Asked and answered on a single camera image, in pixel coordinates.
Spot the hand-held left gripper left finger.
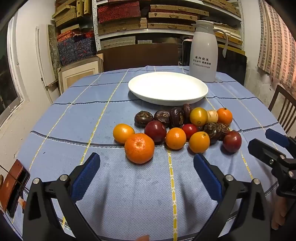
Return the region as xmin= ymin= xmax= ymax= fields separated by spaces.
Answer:
xmin=22 ymin=152 xmax=102 ymax=241

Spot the yellow-red tomato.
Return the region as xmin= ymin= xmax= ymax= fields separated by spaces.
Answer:
xmin=190 ymin=107 xmax=208 ymax=127

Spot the stack of yellow boxes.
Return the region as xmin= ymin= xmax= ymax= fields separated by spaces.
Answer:
xmin=52 ymin=0 xmax=92 ymax=27

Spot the window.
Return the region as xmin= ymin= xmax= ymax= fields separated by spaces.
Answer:
xmin=0 ymin=17 xmax=24 ymax=127

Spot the dark wooden board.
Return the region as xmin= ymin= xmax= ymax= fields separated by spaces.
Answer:
xmin=102 ymin=43 xmax=184 ymax=72

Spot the dark water chestnut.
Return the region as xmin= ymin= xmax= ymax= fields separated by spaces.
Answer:
xmin=134 ymin=111 xmax=154 ymax=128
xmin=182 ymin=103 xmax=193 ymax=118
xmin=170 ymin=107 xmax=185 ymax=128
xmin=218 ymin=123 xmax=231 ymax=141
xmin=154 ymin=110 xmax=172 ymax=128
xmin=202 ymin=122 xmax=223 ymax=144

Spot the person's right hand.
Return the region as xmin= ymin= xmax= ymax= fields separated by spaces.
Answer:
xmin=271 ymin=197 xmax=290 ymax=230

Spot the large orange mandarin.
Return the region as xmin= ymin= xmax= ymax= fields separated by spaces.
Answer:
xmin=125 ymin=133 xmax=155 ymax=164

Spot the small orange mandarin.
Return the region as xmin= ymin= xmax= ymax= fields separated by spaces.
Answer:
xmin=217 ymin=108 xmax=233 ymax=126
xmin=165 ymin=127 xmax=187 ymax=150

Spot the framed picture in cardboard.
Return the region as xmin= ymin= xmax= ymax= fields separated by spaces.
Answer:
xmin=57 ymin=54 xmax=104 ymax=93

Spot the small red tomato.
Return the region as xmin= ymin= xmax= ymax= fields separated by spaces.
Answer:
xmin=181 ymin=123 xmax=199 ymax=139

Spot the wooden chair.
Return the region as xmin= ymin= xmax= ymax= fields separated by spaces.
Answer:
xmin=268 ymin=84 xmax=296 ymax=134

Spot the stack of flat woven boxes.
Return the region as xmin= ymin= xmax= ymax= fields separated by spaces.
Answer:
xmin=97 ymin=0 xmax=243 ymax=45

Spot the black flat screen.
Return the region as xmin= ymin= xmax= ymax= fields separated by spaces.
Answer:
xmin=216 ymin=49 xmax=247 ymax=86

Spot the brown phone case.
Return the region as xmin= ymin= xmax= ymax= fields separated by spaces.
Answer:
xmin=0 ymin=159 xmax=31 ymax=218

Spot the dark red tomato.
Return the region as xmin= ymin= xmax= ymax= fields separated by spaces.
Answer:
xmin=144 ymin=120 xmax=167 ymax=143
xmin=222 ymin=131 xmax=242 ymax=153

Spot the pile of blue patterned boxes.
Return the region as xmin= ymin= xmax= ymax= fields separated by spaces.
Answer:
xmin=57 ymin=30 xmax=97 ymax=67

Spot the white thermos jug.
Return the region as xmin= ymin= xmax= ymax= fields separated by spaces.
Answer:
xmin=189 ymin=20 xmax=228 ymax=82

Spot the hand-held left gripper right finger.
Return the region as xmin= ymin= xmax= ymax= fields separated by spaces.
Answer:
xmin=193 ymin=153 xmax=271 ymax=241

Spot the white metal shelf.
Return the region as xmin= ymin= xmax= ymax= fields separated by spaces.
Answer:
xmin=92 ymin=0 xmax=245 ymax=51

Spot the pale peeled water chestnut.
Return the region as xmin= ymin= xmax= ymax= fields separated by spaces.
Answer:
xmin=206 ymin=110 xmax=219 ymax=123

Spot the brick pattern curtain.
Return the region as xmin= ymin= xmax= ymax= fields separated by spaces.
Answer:
xmin=257 ymin=0 xmax=296 ymax=90

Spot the yellow-orange mandarin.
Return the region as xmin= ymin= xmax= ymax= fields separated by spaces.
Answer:
xmin=113 ymin=123 xmax=135 ymax=144
xmin=189 ymin=131 xmax=211 ymax=153

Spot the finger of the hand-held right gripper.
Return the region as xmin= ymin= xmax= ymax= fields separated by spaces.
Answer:
xmin=265 ymin=128 xmax=291 ymax=149
xmin=248 ymin=138 xmax=287 ymax=164

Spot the white oval plate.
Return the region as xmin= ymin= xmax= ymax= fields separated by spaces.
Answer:
xmin=128 ymin=72 xmax=209 ymax=106

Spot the blue checked tablecloth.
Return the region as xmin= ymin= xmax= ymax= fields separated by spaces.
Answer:
xmin=6 ymin=65 xmax=290 ymax=241

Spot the grey stone slab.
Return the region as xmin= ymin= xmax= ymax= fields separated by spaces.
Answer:
xmin=48 ymin=24 xmax=62 ymax=70

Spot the white leaning board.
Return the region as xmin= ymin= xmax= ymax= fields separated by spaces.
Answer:
xmin=35 ymin=24 xmax=59 ymax=90

